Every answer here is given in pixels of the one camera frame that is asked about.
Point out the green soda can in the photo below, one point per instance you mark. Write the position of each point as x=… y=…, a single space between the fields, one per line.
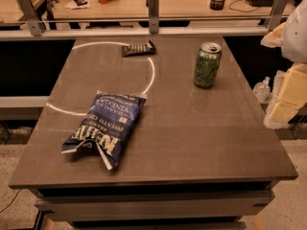
x=207 y=64

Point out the metal bracket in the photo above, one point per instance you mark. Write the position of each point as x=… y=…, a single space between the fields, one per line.
x=153 y=6
x=273 y=20
x=35 y=25

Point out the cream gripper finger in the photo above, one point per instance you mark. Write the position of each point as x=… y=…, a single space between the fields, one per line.
x=289 y=94
x=274 y=38

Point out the right metal bracket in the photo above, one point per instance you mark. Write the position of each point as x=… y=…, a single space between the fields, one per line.
x=273 y=20

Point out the left metal bracket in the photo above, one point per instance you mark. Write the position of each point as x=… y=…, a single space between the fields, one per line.
x=35 y=25

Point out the clear sanitizer bottle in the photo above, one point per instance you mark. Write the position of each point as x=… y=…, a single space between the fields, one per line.
x=261 y=90

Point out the black mesh cup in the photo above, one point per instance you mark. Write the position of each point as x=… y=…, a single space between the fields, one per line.
x=217 y=5

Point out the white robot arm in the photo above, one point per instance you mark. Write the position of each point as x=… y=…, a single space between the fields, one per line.
x=294 y=37

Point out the blue kettle chips bag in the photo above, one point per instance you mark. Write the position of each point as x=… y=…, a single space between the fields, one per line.
x=107 y=126

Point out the middle metal bracket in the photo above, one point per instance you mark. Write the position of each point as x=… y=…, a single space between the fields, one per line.
x=153 y=6

